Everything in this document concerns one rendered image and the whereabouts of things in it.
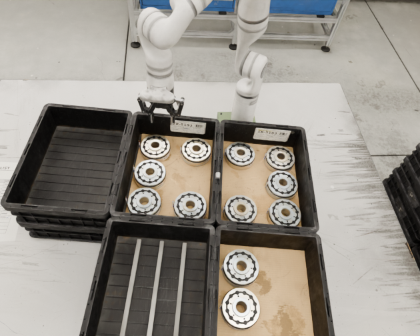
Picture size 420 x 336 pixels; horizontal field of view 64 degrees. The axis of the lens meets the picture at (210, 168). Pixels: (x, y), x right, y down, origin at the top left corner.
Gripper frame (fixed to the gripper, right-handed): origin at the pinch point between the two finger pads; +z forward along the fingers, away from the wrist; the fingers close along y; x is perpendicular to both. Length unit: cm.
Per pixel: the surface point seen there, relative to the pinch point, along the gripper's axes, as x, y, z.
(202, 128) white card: -7.4, -12.9, 11.2
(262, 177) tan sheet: 7.2, -35.2, 17.2
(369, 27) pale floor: -233, -167, 99
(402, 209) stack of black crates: -16, -122, 70
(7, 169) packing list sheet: 5, 57, 30
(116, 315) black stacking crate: 54, 5, 18
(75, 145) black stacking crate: 0.3, 31.0, 17.6
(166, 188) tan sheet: 14.7, -2.8, 17.4
